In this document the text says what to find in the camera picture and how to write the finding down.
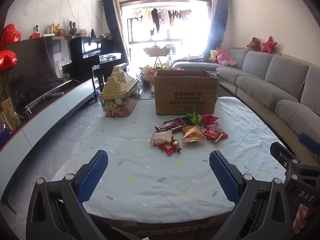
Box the black piano bench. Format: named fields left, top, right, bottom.
left=92, top=63, right=128, bottom=93

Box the flat screen television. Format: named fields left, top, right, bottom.
left=5, top=35, right=80, bottom=115

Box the brown teddy bear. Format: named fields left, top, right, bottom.
left=247, top=37, right=262, bottom=52

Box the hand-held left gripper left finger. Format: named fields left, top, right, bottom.
left=26, top=150, right=109, bottom=240

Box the gold wrapped candy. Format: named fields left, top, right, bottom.
left=170, top=137, right=182, bottom=152

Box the dark brown snack packet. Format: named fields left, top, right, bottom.
left=154, top=117, right=188, bottom=133

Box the long red snack packet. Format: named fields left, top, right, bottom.
left=203, top=130, right=229, bottom=142

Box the yellow printed bag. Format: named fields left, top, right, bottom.
left=0, top=96, right=20, bottom=130

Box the tiered snack stand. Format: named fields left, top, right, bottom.
left=139, top=45, right=173, bottom=94

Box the red heart balloon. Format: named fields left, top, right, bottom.
left=0, top=50, right=17, bottom=73

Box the grey sofa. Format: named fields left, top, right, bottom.
left=172, top=47, right=320, bottom=160

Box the clear candy jar yellow lid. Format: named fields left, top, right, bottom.
left=99, top=66, right=139, bottom=118

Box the small red snack packet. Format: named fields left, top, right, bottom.
left=201, top=114, right=220, bottom=125

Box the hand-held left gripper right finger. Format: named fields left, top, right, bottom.
left=209, top=151, right=300, bottom=240

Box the blue curtain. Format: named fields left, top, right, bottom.
left=205, top=0, right=229, bottom=55
left=103, top=0, right=130, bottom=65

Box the beige triangular snack packet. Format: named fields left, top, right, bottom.
left=182, top=127, right=207, bottom=143

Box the white round figurine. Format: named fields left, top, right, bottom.
left=29, top=25, right=42, bottom=39

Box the black upright piano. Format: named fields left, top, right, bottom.
left=62, top=36, right=128, bottom=83

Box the yellow ornament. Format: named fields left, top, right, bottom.
left=44, top=23, right=62, bottom=37

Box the green wrapped lollipop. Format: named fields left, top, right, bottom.
left=185, top=105, right=202, bottom=127

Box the white beige snack packet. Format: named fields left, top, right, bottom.
left=149, top=131, right=173, bottom=147

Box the light blue television cabinet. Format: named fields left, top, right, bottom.
left=0, top=79, right=98, bottom=153

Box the pink snack packet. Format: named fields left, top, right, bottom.
left=204, top=122, right=225, bottom=135

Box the person's right hand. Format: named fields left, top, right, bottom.
left=292, top=204, right=312, bottom=234

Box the red star pillow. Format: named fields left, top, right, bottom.
left=260, top=36, right=278, bottom=54

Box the brown cardboard box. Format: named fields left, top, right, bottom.
left=154, top=69, right=220, bottom=115

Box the pink plush toy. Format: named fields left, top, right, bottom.
left=216, top=47, right=237, bottom=67

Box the row of hanging clothes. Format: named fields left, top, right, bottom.
left=131, top=8, right=193, bottom=34

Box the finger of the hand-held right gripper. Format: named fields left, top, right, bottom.
left=298, top=132, right=320, bottom=155
left=269, top=142, right=302, bottom=171

